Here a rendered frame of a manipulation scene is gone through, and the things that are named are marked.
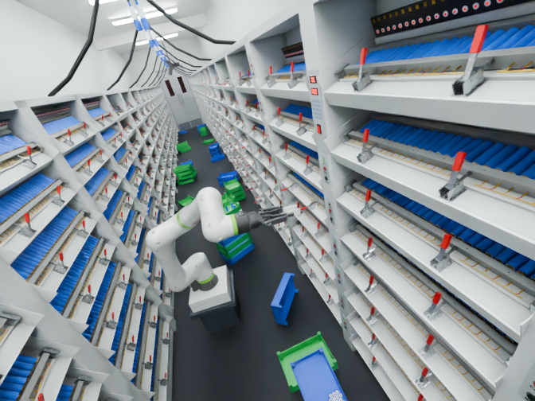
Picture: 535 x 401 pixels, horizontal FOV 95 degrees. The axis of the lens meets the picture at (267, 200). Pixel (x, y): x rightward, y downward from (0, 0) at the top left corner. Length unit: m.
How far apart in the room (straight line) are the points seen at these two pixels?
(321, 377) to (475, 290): 1.16
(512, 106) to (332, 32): 0.53
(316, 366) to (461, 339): 1.00
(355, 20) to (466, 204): 0.59
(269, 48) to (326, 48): 0.71
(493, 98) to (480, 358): 0.59
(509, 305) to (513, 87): 0.40
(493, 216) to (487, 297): 0.20
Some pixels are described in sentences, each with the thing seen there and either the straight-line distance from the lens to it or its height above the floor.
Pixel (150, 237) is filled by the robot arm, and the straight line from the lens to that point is 1.39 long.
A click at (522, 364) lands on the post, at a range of 0.72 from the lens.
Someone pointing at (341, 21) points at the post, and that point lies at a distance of 0.89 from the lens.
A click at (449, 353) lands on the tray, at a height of 0.73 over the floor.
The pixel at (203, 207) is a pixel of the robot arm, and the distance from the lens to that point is 1.04.
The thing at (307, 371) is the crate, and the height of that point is 0.08.
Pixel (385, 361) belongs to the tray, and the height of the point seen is 0.32.
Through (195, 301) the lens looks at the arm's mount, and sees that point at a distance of 1.83.
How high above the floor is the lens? 1.62
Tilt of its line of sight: 29 degrees down
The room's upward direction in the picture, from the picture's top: 15 degrees counter-clockwise
